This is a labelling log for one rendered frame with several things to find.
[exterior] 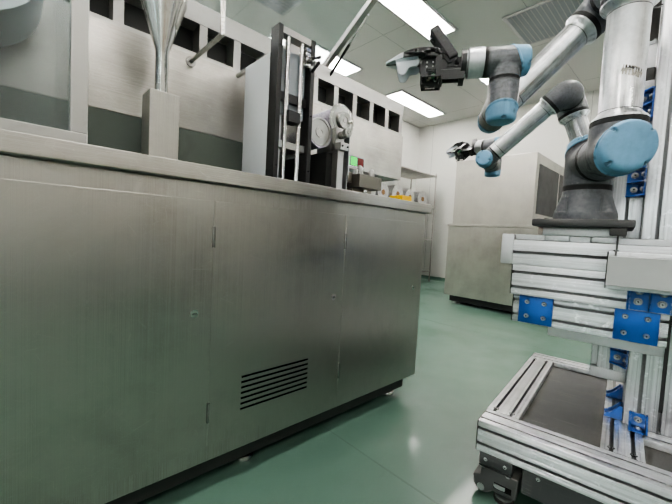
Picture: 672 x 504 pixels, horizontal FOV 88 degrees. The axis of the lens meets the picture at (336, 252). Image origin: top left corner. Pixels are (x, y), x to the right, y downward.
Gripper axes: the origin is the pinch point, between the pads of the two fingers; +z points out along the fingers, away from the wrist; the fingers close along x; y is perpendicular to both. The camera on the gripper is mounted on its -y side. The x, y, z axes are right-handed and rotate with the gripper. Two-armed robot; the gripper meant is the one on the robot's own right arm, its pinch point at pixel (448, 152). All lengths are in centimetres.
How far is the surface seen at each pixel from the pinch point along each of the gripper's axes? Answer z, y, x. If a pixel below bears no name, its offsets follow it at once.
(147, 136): -7, 135, -72
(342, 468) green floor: -50, 152, 41
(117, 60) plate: 17, 124, -101
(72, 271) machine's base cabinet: -45, 170, -51
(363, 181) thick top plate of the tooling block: -3, 64, -17
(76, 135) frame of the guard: -41, 153, -74
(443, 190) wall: 281, -286, 172
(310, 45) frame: -19, 71, -75
